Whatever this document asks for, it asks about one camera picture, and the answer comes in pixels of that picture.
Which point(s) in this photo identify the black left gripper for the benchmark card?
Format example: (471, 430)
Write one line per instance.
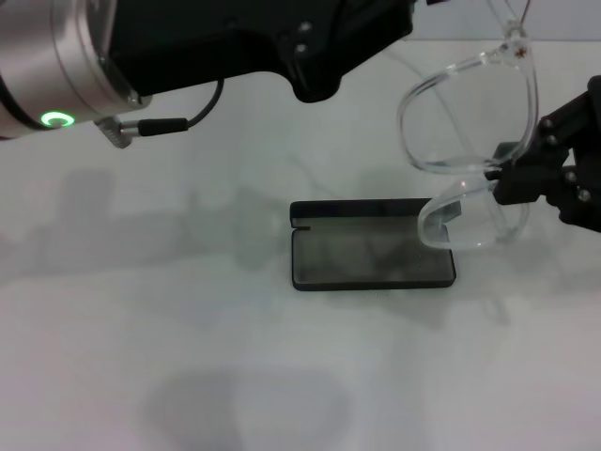
(235, 42)

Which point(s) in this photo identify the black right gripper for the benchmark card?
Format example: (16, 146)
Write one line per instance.
(595, 94)

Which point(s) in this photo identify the clear plastic glasses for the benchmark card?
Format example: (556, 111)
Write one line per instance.
(528, 94)

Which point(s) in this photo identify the black glasses case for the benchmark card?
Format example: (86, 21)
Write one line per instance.
(357, 268)

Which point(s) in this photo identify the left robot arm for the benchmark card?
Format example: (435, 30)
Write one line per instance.
(47, 61)

